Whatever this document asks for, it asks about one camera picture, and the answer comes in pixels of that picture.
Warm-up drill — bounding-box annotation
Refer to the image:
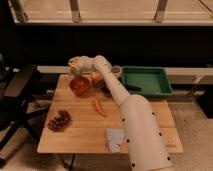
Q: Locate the green plastic tray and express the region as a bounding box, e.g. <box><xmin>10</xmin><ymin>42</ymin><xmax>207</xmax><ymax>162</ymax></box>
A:
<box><xmin>121</xmin><ymin>66</ymin><xmax>172</xmax><ymax>99</ymax></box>

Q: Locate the purple grape bunch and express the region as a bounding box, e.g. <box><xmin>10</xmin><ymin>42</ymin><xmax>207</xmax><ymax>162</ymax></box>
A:
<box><xmin>48</xmin><ymin>110</ymin><xmax>72</xmax><ymax>132</ymax></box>

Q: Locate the clear plastic cup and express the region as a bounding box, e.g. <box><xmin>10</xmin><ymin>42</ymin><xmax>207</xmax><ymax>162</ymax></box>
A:
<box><xmin>106</xmin><ymin>128</ymin><xmax>125</xmax><ymax>153</ymax></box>

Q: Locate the black office chair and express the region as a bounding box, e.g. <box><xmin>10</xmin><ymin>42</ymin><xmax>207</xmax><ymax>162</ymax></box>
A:
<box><xmin>0</xmin><ymin>64</ymin><xmax>51</xmax><ymax>168</ymax></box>

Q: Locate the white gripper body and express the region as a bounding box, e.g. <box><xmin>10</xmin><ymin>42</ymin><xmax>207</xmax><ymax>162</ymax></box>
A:
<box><xmin>68</xmin><ymin>56</ymin><xmax>93</xmax><ymax>72</ymax></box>

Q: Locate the red bowl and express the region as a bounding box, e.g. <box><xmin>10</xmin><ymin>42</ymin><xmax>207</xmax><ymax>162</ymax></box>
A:
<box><xmin>69</xmin><ymin>77</ymin><xmax>90</xmax><ymax>96</ymax></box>

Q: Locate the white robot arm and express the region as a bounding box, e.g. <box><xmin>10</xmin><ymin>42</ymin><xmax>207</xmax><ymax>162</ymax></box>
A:
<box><xmin>68</xmin><ymin>55</ymin><xmax>174</xmax><ymax>171</ymax></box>

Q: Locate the black item in tray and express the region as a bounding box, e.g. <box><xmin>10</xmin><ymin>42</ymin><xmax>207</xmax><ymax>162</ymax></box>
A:
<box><xmin>125</xmin><ymin>85</ymin><xmax>141</xmax><ymax>91</ymax></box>

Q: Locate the orange carrot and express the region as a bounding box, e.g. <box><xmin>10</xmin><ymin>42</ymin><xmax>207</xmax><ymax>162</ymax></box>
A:
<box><xmin>94</xmin><ymin>99</ymin><xmax>107</xmax><ymax>117</ymax></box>

